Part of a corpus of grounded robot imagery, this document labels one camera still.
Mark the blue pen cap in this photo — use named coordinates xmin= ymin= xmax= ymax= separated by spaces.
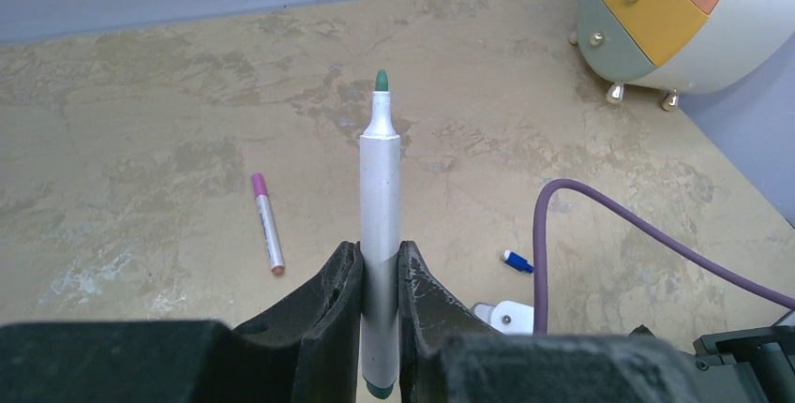
xmin=501 ymin=249 xmax=534 ymax=274

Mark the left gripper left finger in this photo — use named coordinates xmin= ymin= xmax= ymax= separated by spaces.
xmin=1 ymin=242 xmax=363 ymax=402

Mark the cream cylindrical drum toy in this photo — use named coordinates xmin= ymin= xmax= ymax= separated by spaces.
xmin=568 ymin=0 xmax=794 ymax=111

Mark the pink pen cap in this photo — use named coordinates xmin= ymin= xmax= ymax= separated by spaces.
xmin=250 ymin=172 xmax=268 ymax=198

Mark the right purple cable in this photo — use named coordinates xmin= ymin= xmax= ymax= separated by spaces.
xmin=532 ymin=179 xmax=795 ymax=336

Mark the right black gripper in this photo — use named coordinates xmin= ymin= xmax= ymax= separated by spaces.
xmin=627 ymin=324 xmax=795 ymax=403

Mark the white pen brown tip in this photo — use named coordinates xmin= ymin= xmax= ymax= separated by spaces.
xmin=256 ymin=194 xmax=285 ymax=276

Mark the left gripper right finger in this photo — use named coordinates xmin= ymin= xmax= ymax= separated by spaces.
xmin=397 ymin=241 xmax=700 ymax=402

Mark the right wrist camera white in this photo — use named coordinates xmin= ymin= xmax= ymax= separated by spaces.
xmin=471 ymin=300 xmax=534 ymax=335

